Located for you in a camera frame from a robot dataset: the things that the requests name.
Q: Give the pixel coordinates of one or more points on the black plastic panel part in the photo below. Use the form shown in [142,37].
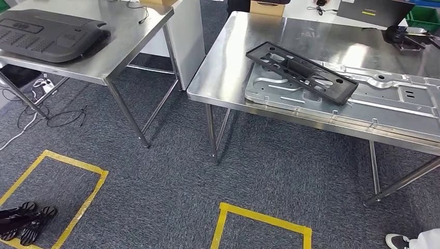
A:
[345,91]

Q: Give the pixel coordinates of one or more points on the stainless steel workbench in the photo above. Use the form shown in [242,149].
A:
[240,51]

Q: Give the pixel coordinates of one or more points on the person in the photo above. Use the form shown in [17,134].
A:
[237,6]
[398,240]

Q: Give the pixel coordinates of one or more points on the cardboard box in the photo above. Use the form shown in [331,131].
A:
[158,2]
[266,8]

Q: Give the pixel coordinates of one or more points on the stainless steel table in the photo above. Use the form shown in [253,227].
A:
[120,34]

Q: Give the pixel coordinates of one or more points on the white table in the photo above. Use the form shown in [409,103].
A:
[299,12]

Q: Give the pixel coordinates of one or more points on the yellow floor tape mark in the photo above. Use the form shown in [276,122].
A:
[75,165]

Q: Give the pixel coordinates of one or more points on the stamped grey metal plate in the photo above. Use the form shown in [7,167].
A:
[378,103]

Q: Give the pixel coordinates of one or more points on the white power strip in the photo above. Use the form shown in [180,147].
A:
[46,86]

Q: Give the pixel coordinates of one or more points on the large black plastic cover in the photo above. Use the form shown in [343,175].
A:
[51,41]

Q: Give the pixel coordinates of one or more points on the black box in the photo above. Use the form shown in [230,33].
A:
[17,75]

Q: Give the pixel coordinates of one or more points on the black and silver humanoid robot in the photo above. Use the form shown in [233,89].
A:
[31,223]

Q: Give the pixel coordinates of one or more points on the green plastic crate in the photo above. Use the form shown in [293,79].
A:
[426,17]

